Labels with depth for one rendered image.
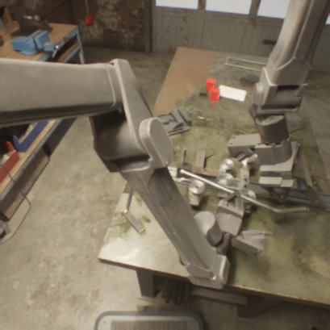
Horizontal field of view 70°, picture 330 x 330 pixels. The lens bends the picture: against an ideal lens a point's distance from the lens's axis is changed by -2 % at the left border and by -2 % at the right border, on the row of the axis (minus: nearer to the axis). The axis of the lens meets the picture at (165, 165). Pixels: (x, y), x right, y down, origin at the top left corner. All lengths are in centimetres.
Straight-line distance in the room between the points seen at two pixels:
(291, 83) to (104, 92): 32
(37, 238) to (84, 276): 45
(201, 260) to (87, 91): 37
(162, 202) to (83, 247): 144
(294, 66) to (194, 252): 37
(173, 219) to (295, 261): 53
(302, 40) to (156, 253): 63
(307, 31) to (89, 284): 161
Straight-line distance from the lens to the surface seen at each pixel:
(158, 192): 37
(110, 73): 32
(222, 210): 66
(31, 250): 192
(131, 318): 136
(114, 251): 79
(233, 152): 60
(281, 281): 83
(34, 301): 179
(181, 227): 43
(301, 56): 46
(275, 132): 53
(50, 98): 26
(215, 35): 380
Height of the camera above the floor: 160
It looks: 49 degrees down
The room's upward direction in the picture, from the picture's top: 2 degrees clockwise
